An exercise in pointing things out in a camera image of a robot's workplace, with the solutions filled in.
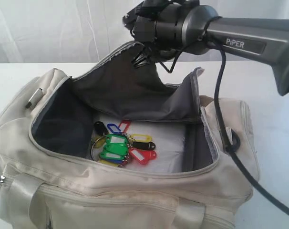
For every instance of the cream fabric duffel bag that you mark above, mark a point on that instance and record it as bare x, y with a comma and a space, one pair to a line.
49, 181

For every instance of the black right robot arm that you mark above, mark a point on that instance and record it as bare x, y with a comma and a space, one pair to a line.
262, 40

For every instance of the colourful key tag bunch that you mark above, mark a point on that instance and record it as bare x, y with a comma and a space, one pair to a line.
112, 145

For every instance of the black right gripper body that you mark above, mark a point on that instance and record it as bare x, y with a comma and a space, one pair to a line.
157, 25

